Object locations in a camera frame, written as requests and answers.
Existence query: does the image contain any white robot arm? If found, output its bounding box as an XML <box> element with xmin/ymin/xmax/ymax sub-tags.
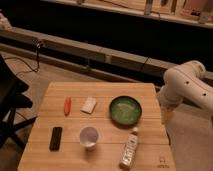
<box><xmin>157</xmin><ymin>60</ymin><xmax>213</xmax><ymax>125</ymax></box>

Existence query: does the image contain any white sponge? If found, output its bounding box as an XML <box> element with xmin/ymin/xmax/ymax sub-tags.
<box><xmin>81</xmin><ymin>97</ymin><xmax>97</xmax><ymax>114</ymax></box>

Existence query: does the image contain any green bowl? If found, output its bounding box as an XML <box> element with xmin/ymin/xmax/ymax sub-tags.
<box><xmin>109</xmin><ymin>96</ymin><xmax>142</xmax><ymax>126</ymax></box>

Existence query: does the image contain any white plastic bottle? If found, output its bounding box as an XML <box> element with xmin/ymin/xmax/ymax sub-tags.
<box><xmin>119</xmin><ymin>127</ymin><xmax>138</xmax><ymax>170</ymax></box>

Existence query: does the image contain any clear plastic cup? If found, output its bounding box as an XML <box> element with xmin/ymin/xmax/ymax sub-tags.
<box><xmin>79</xmin><ymin>127</ymin><xmax>99</xmax><ymax>150</ymax></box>

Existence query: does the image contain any wooden table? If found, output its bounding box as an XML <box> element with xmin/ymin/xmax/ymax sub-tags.
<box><xmin>18</xmin><ymin>82</ymin><xmax>176</xmax><ymax>171</ymax></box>

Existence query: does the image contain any black remote control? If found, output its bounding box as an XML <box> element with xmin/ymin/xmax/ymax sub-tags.
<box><xmin>49</xmin><ymin>127</ymin><xmax>62</xmax><ymax>151</ymax></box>

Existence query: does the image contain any black office chair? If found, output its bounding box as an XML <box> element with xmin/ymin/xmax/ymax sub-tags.
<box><xmin>0</xmin><ymin>54</ymin><xmax>35</xmax><ymax>149</ymax></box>

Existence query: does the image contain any black cable on floor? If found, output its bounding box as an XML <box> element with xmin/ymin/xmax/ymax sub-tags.
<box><xmin>3</xmin><ymin>39</ymin><xmax>44</xmax><ymax>76</ymax></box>

